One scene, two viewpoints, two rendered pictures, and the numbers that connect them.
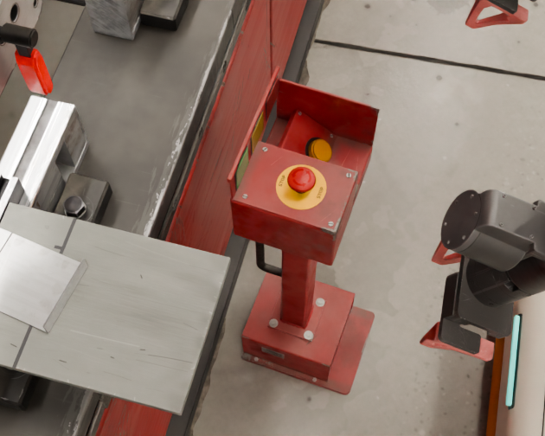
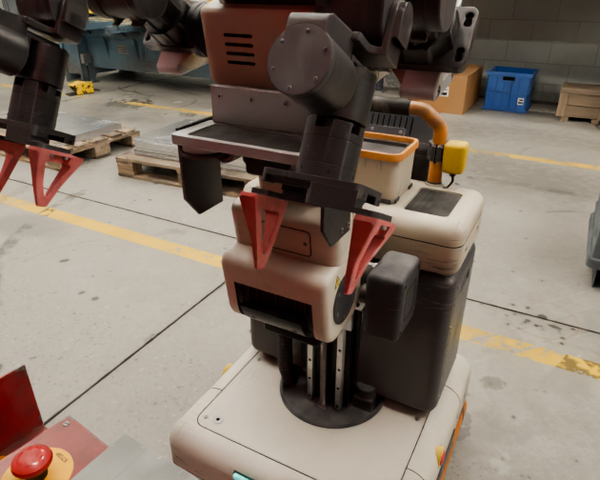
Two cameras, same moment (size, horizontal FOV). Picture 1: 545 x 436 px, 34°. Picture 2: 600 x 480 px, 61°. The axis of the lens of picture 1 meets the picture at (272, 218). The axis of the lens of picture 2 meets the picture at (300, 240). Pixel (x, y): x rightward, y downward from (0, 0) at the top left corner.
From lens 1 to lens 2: 0.73 m
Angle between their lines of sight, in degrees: 59
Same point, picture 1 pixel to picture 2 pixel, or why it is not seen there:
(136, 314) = not seen: outside the picture
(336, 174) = (53, 434)
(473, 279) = (328, 168)
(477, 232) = (328, 35)
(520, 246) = (347, 50)
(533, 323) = (247, 463)
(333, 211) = (94, 450)
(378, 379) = not seen: outside the picture
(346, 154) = not seen: hidden behind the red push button
